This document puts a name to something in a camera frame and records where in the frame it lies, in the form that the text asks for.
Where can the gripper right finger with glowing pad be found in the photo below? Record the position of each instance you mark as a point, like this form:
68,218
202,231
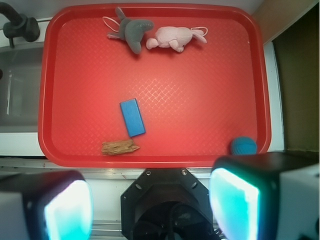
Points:
270,196

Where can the stainless steel sink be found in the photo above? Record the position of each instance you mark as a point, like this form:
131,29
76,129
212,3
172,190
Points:
20,78

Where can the grey plush toy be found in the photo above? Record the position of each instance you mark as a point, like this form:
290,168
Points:
129,30

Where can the blue rectangular block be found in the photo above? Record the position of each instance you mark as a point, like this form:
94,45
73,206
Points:
132,117

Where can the dark sink faucet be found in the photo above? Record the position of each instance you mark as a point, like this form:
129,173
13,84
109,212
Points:
18,25

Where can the brown wood piece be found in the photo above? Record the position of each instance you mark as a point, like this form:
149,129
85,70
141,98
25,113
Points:
119,147

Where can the red plastic tray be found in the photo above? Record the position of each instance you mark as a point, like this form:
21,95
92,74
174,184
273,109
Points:
193,103

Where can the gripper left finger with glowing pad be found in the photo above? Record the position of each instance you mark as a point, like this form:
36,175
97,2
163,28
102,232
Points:
46,206

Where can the blue knitted ball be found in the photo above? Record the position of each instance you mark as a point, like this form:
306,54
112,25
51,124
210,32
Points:
243,145

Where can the pink plush bunny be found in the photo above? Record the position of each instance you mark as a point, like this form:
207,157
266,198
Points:
176,38

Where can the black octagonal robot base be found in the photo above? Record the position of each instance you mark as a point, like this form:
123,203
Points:
166,204

